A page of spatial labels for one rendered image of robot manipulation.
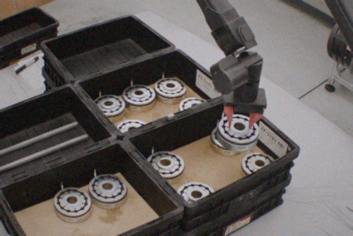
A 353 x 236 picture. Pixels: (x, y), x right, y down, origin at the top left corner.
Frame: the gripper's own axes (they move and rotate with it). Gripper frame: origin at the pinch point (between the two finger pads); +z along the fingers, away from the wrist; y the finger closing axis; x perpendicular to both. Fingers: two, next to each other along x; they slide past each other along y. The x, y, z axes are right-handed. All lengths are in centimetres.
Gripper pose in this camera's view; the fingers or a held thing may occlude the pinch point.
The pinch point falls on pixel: (239, 124)
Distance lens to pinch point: 132.1
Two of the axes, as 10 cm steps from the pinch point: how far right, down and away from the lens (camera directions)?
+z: -0.7, 7.6, 6.5
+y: 10.0, 0.7, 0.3
